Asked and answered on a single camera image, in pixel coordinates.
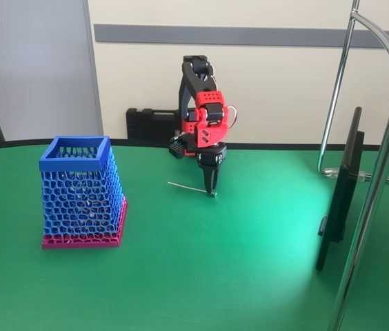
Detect black framed LED light panel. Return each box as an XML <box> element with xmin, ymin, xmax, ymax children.
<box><xmin>315</xmin><ymin>106</ymin><xmax>366</xmax><ymax>272</ymax></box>

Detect blue and magenta lattice basket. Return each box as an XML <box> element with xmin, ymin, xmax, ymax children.
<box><xmin>38</xmin><ymin>135</ymin><xmax>129</xmax><ymax>250</ymax></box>

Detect black plastic tool case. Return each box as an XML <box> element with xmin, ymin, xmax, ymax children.
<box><xmin>126</xmin><ymin>108</ymin><xmax>181</xmax><ymax>141</ymax></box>

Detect grey wall rail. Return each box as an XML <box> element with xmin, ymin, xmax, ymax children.
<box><xmin>93</xmin><ymin>23</ymin><xmax>389</xmax><ymax>50</ymax></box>

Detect chrome tube stand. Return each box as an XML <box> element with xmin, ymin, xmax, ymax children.
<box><xmin>317</xmin><ymin>0</ymin><xmax>389</xmax><ymax>331</ymax></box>

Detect green cloth with black rim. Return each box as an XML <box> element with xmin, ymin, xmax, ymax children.
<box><xmin>0</xmin><ymin>137</ymin><xmax>389</xmax><ymax>331</ymax></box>

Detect thin beige stick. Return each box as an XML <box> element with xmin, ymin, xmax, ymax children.
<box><xmin>167</xmin><ymin>181</ymin><xmax>218</xmax><ymax>199</ymax></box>

